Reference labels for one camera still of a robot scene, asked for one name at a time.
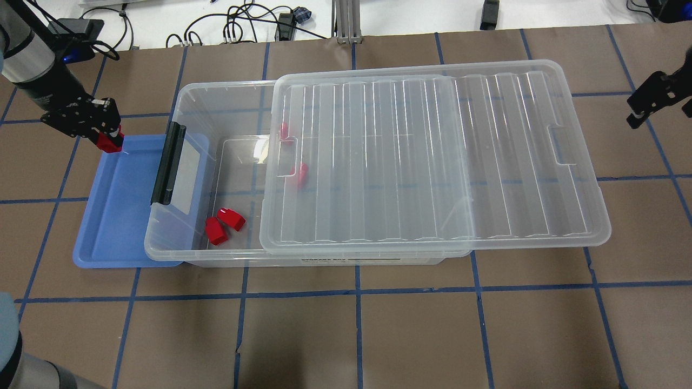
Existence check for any black cables bundle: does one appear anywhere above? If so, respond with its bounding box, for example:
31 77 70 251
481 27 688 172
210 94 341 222
165 3 328 49

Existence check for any black box handle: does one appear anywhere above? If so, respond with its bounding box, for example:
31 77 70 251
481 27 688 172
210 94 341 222
150 121 187 206

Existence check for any black power adapter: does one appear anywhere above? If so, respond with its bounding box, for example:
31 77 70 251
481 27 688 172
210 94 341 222
479 0 500 30

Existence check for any aluminium frame post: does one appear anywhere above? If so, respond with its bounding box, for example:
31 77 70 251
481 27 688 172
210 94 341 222
332 0 363 44

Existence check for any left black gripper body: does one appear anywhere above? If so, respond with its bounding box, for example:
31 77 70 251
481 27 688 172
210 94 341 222
22 65 109 138

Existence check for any blue plastic tray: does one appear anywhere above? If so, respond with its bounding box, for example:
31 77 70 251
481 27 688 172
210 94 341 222
72 135 213 269

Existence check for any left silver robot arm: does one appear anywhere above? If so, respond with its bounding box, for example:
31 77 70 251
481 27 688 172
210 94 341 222
1 1 124 388

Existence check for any clear plastic storage box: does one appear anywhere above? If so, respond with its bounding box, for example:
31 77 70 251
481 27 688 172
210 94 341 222
170 81 469 267

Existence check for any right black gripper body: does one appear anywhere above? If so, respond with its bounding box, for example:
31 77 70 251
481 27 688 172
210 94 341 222
670 49 691 104

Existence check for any clear plastic box lid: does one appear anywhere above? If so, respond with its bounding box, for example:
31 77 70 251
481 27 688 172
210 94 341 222
259 59 612 258

